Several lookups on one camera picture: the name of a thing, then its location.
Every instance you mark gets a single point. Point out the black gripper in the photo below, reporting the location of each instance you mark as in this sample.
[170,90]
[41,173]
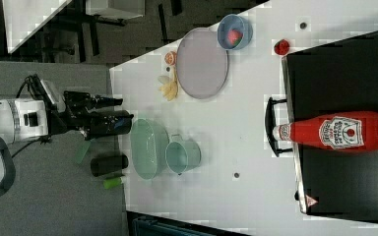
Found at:
[76,116]

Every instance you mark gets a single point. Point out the red plush ketchup bottle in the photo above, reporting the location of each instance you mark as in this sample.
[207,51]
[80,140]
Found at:
[355,131]

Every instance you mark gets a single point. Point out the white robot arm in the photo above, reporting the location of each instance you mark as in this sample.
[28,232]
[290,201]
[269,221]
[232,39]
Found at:
[27,119]

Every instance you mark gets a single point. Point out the green slotted spatula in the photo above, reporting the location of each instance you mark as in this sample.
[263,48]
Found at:
[82,151]

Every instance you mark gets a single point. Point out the black cylinder cup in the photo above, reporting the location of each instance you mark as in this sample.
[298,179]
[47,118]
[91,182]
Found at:
[108,164]

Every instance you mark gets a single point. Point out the green oval colander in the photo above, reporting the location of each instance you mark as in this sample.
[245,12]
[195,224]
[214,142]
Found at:
[149,140]

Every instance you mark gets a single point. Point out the bright green bottle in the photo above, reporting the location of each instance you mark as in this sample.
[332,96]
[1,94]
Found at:
[113,182]

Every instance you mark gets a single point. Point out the peeled banana toy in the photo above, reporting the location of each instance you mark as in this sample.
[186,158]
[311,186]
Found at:
[169,85]

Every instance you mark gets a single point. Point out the orange slice toy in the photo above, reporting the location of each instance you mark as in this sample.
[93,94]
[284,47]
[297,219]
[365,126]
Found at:
[170,58]

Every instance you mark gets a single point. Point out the green measuring cup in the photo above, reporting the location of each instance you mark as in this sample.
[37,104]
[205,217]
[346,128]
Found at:
[182,155]

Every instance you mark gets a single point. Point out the grey oval plate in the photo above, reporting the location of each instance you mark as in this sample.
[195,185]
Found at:
[201,63]

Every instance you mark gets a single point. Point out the red strawberry in cup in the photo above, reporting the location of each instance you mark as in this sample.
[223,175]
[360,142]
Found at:
[234,36]

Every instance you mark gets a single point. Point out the blue cup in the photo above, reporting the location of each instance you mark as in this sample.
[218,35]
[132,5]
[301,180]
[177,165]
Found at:
[233,21]

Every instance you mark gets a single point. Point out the red strawberry on table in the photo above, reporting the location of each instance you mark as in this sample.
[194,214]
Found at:
[282,47]

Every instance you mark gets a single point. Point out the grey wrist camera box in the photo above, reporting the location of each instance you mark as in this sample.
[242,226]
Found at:
[55,96]

